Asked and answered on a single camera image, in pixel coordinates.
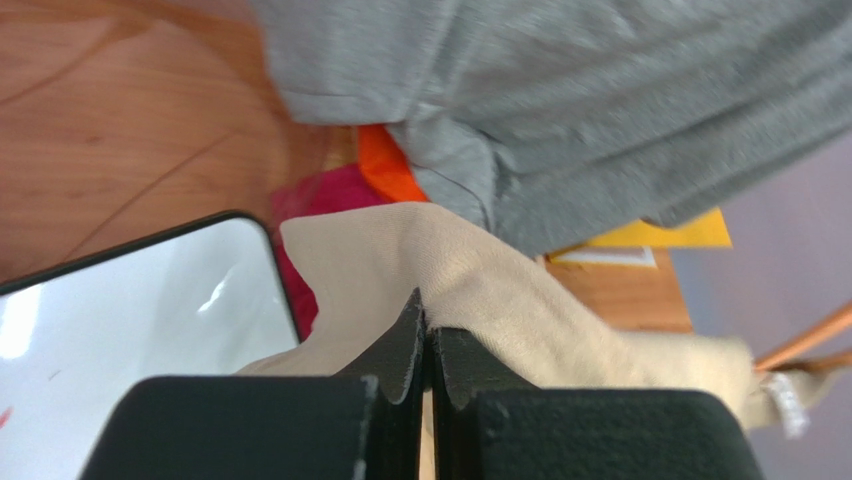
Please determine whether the pink cloth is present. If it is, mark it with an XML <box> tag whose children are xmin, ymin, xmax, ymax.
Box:
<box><xmin>271</xmin><ymin>165</ymin><xmax>386</xmax><ymax>340</ymax></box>

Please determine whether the white board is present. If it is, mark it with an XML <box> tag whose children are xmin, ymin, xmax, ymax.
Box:
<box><xmin>1</xmin><ymin>211</ymin><xmax>300</xmax><ymax>479</ymax></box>

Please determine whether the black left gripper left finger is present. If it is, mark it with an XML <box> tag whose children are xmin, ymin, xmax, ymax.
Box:
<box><xmin>81</xmin><ymin>292</ymin><xmax>426</xmax><ymax>479</ymax></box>

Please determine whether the orange cloth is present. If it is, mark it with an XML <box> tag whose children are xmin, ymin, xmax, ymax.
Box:
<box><xmin>356</xmin><ymin>125</ymin><xmax>429</xmax><ymax>203</ymax></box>

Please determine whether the orange plastic hanger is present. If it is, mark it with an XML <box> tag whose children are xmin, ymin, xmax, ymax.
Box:
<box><xmin>754</xmin><ymin>302</ymin><xmax>851</xmax><ymax>374</ymax></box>

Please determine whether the grey t shirt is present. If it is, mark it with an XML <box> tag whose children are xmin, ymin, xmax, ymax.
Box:
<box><xmin>253</xmin><ymin>1</ymin><xmax>851</xmax><ymax>256</ymax></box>

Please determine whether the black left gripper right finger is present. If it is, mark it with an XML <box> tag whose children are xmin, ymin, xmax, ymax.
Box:
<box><xmin>432</xmin><ymin>329</ymin><xmax>762</xmax><ymax>479</ymax></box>

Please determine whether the beige t shirt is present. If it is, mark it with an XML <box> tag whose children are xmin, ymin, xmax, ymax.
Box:
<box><xmin>243</xmin><ymin>203</ymin><xmax>835</xmax><ymax>430</ymax></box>

